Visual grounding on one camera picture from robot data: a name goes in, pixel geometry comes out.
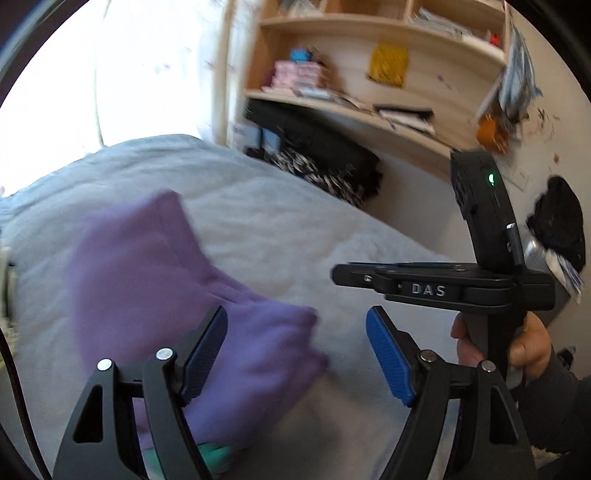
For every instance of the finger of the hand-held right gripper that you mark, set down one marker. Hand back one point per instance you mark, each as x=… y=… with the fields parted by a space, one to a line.
x=355 y=276

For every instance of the small red item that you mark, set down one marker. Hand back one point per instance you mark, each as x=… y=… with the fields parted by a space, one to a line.
x=495 y=39

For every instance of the orange bag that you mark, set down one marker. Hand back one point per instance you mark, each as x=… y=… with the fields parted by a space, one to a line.
x=491 y=134

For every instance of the person's right hand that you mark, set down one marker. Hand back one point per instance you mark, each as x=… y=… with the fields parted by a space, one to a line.
x=531 y=350

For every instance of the blue white box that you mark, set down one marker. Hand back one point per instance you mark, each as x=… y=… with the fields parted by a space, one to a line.
x=244 y=134

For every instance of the person's right forearm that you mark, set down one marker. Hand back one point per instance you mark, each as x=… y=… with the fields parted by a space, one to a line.
x=554 y=406

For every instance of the teal cloth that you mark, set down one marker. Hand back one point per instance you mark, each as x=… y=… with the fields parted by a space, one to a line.
x=217 y=459

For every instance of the wooden bookshelf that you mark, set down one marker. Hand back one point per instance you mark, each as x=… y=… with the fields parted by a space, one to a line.
x=346 y=60

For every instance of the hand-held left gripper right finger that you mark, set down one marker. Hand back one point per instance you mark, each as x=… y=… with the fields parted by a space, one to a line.
x=388 y=360

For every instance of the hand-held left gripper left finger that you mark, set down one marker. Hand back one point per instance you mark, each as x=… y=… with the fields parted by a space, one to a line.
x=205 y=350

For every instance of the yellow cloth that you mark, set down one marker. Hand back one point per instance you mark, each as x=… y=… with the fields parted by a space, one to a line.
x=388 y=64

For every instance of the silver white packet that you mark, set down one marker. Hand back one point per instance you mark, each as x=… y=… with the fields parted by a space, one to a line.
x=563 y=274

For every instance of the black bag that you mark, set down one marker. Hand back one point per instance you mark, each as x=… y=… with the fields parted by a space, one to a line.
x=314 y=143

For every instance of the black white patterned cloth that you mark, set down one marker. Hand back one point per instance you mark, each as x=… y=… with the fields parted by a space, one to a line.
x=300 y=166

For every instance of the hanging paper bundle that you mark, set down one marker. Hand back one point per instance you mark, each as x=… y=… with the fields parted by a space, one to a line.
x=515 y=78

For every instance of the stack of pink boxes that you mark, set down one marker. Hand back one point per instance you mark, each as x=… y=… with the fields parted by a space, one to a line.
x=295 y=76

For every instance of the small blue box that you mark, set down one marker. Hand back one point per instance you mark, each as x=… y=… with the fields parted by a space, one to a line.
x=300 y=54

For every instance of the stack of papers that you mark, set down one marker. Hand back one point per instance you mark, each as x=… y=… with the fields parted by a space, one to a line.
x=438 y=21

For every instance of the purple zip hoodie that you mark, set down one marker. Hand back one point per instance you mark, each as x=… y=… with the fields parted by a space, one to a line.
x=152 y=286

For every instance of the black fuzzy cloth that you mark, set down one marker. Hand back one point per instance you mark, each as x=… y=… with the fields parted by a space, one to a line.
x=558 y=221

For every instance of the sheer white curtain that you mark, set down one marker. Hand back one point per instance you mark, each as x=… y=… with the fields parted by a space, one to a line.
x=184 y=69

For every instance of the grey bed blanket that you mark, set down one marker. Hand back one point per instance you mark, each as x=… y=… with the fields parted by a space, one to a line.
x=277 y=221

